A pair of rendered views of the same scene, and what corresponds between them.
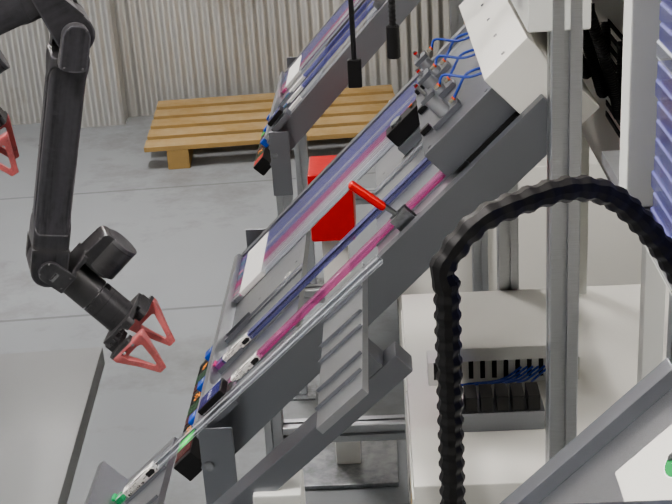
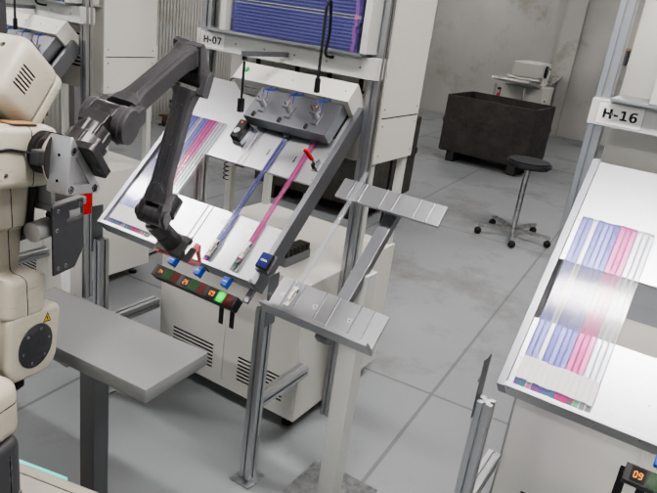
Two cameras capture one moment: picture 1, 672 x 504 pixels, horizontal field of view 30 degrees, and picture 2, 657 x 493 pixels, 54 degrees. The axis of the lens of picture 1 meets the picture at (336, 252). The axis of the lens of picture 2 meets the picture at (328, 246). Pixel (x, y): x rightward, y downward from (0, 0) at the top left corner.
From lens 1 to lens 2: 1.82 m
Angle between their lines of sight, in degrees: 58
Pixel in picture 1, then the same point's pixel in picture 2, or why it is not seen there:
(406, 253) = (325, 178)
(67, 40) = (208, 80)
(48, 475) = (161, 338)
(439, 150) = (328, 132)
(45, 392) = (73, 312)
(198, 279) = not seen: outside the picture
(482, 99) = (340, 110)
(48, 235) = (168, 195)
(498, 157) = (351, 133)
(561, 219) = (369, 156)
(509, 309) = not seen: hidden behind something
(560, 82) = (377, 101)
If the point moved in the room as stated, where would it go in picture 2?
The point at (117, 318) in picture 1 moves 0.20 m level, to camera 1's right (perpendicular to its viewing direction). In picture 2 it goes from (179, 241) to (223, 226)
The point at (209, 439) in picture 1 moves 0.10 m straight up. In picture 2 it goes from (272, 280) to (276, 248)
